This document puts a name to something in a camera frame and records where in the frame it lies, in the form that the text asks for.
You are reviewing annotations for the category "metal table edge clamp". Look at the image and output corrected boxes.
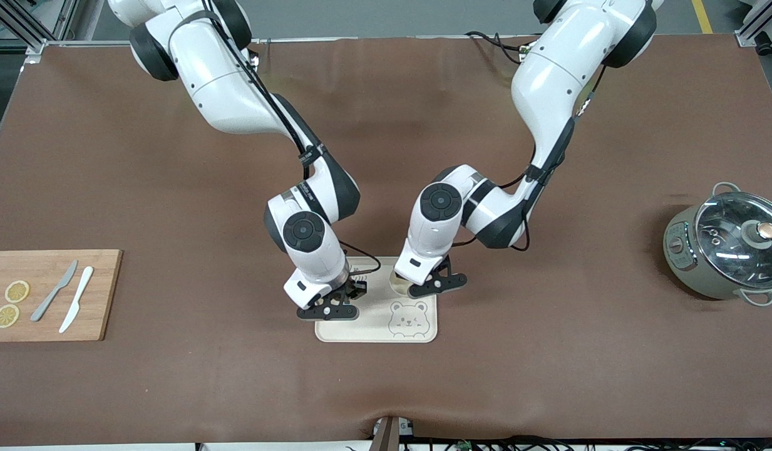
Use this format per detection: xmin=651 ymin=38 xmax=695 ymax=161
xmin=370 ymin=415 xmax=415 ymax=451

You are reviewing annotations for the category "cream bear print tray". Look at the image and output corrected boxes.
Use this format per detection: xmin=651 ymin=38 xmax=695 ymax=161
xmin=315 ymin=256 xmax=438 ymax=343

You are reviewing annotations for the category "grey-green electric cooking pot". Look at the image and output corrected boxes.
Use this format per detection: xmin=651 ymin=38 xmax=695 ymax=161
xmin=663 ymin=182 xmax=772 ymax=307

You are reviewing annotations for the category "brown table cover mat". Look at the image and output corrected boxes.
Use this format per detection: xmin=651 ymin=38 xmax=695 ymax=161
xmin=0 ymin=34 xmax=772 ymax=447

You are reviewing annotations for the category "white plastic knife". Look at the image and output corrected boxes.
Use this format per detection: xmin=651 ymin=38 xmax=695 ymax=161
xmin=59 ymin=266 xmax=94 ymax=333

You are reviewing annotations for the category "black base cable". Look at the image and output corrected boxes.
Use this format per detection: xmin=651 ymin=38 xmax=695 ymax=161
xmin=465 ymin=31 xmax=532 ymax=63

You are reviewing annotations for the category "glass pot lid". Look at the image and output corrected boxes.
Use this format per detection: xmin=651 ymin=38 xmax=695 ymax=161
xmin=694 ymin=192 xmax=772 ymax=290

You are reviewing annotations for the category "aluminium frame profile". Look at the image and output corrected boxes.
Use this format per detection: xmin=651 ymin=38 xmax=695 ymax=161
xmin=735 ymin=0 xmax=772 ymax=48
xmin=0 ymin=0 xmax=89 ymax=63

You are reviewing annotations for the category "wooden cutting board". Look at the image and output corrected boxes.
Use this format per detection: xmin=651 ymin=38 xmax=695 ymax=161
xmin=0 ymin=249 xmax=123 ymax=342

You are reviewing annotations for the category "white IKEA cup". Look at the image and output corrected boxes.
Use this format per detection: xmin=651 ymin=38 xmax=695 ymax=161
xmin=390 ymin=271 xmax=418 ymax=296

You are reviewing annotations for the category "grey plastic knife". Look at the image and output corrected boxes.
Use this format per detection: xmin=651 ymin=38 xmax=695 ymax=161
xmin=30 ymin=260 xmax=78 ymax=322

